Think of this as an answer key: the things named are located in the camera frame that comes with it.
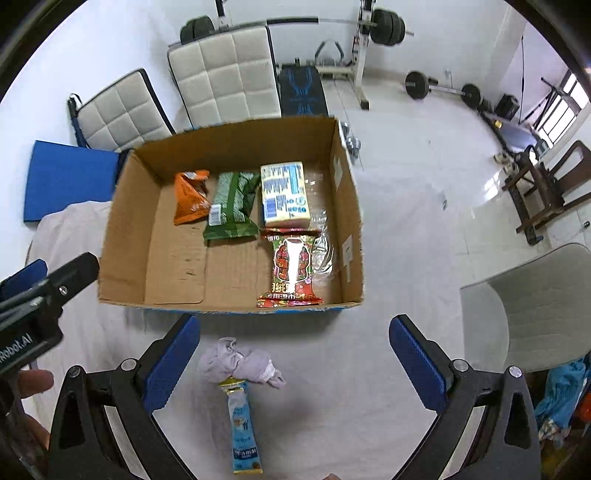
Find red snack packet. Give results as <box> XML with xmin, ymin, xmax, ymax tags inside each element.
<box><xmin>256</xmin><ymin>228</ymin><xmax>325</xmax><ymax>308</ymax></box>

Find purple cloth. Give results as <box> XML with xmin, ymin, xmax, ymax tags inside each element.
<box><xmin>198</xmin><ymin>338</ymin><xmax>287</xmax><ymax>391</ymax></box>

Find blue cloth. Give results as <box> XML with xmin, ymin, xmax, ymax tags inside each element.
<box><xmin>536</xmin><ymin>357</ymin><xmax>591</xmax><ymax>450</ymax></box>

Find grey quilted chair right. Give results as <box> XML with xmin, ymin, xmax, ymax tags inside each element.
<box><xmin>167</xmin><ymin>25</ymin><xmax>282</xmax><ymax>132</ymax></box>

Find grey plastic chair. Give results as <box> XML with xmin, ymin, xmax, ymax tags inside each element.
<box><xmin>459</xmin><ymin>243</ymin><xmax>591</xmax><ymax>374</ymax></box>

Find grey quilted chair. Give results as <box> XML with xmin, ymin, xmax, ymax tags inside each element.
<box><xmin>167</xmin><ymin>25</ymin><xmax>282</xmax><ymax>132</ymax></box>
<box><xmin>68</xmin><ymin>68</ymin><xmax>176</xmax><ymax>153</ymax></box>

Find grey quilted chair left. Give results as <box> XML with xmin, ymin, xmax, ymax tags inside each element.
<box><xmin>68</xmin><ymin>68</ymin><xmax>176</xmax><ymax>153</ymax></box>

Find person's left hand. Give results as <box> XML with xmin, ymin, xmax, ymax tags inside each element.
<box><xmin>0</xmin><ymin>368</ymin><xmax>55</xmax><ymax>464</ymax></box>

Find grey exercise bench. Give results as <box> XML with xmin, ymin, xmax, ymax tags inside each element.
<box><xmin>480</xmin><ymin>110</ymin><xmax>550</xmax><ymax>157</ymax></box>

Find clear plastic wrapper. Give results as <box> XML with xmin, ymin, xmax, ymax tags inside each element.
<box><xmin>305</xmin><ymin>170</ymin><xmax>336</xmax><ymax>278</ymax></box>

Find black bag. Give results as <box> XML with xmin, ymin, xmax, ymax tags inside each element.
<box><xmin>496</xmin><ymin>93</ymin><xmax>520</xmax><ymax>119</ymax></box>

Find orange snack packet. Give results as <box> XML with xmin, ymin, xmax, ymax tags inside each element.
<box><xmin>173</xmin><ymin>169</ymin><xmax>212</xmax><ymax>226</ymax></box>

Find light blue stick sachet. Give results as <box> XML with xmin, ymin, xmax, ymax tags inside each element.
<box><xmin>219</xmin><ymin>376</ymin><xmax>264</xmax><ymax>475</ymax></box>

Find black and blue weight bench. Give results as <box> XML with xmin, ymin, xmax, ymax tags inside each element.
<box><xmin>277</xmin><ymin>62</ymin><xmax>329</xmax><ymax>118</ymax></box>

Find cardboard box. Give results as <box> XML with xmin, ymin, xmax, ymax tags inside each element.
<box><xmin>98</xmin><ymin>117</ymin><xmax>365</xmax><ymax>315</ymax></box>

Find barbell with large black plates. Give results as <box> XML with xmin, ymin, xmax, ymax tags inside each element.
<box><xmin>180</xmin><ymin>8</ymin><xmax>415</xmax><ymax>48</ymax></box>

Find white barbell rack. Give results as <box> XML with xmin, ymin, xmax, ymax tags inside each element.
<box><xmin>215</xmin><ymin>0</ymin><xmax>376</xmax><ymax>110</ymax></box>

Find dark wooden chair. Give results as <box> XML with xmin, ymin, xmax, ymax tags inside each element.
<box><xmin>501</xmin><ymin>141</ymin><xmax>591</xmax><ymax>245</ymax></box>

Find small metal weight plates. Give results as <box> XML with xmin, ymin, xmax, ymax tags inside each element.
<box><xmin>341</xmin><ymin>121</ymin><xmax>364</xmax><ymax>160</ymax></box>

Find blue foam mat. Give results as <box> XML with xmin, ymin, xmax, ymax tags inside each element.
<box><xmin>24</xmin><ymin>140</ymin><xmax>133</xmax><ymax>223</ymax></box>

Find yellow and blue tissue pack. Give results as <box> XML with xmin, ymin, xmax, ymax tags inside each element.
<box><xmin>259</xmin><ymin>161</ymin><xmax>311</xmax><ymax>229</ymax></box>

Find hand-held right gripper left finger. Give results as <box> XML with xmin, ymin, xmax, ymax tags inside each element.
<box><xmin>46</xmin><ymin>314</ymin><xmax>202</xmax><ymax>480</ymax></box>

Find barbell with small black plates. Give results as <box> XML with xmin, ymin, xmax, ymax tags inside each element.
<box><xmin>404</xmin><ymin>70</ymin><xmax>484</xmax><ymax>110</ymax></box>

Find green snack packet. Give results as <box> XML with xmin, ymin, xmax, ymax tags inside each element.
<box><xmin>203</xmin><ymin>172</ymin><xmax>262</xmax><ymax>241</ymax></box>

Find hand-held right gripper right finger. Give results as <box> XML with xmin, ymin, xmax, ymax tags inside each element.
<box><xmin>389</xmin><ymin>314</ymin><xmax>542</xmax><ymax>480</ymax></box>

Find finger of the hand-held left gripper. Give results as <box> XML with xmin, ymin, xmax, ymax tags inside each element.
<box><xmin>0</xmin><ymin>252</ymin><xmax>101</xmax><ymax>320</ymax></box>
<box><xmin>0</xmin><ymin>259</ymin><xmax>48</xmax><ymax>301</ymax></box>

